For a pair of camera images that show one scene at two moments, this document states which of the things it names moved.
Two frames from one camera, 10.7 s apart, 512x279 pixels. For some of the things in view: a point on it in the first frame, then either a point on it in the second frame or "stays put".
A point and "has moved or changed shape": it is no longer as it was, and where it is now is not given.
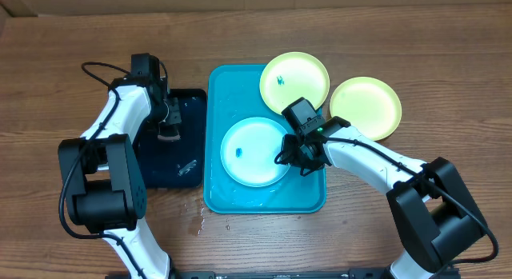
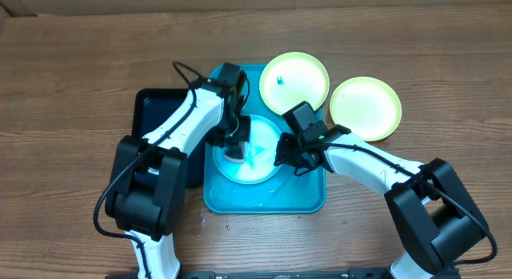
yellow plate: [370, 104] stays put
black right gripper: [292, 157] stays put
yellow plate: [290, 76] stays put
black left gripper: [176, 117] -> [216, 137]
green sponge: [169, 131] has moved or changed shape
